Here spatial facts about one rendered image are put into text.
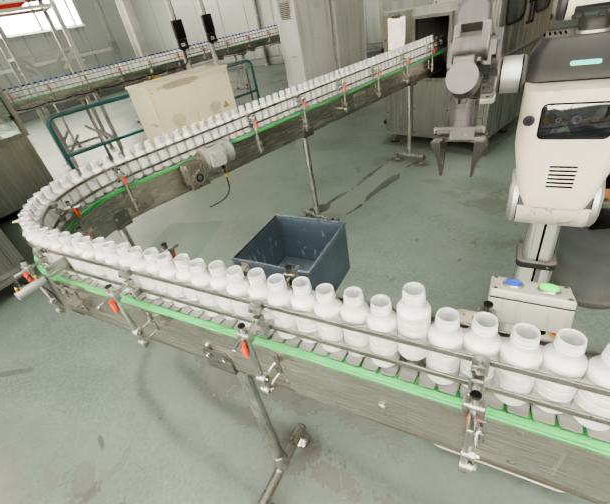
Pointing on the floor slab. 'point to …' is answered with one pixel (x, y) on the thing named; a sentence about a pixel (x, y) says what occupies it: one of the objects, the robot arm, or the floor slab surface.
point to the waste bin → (603, 251)
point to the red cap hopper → (42, 55)
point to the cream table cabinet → (182, 100)
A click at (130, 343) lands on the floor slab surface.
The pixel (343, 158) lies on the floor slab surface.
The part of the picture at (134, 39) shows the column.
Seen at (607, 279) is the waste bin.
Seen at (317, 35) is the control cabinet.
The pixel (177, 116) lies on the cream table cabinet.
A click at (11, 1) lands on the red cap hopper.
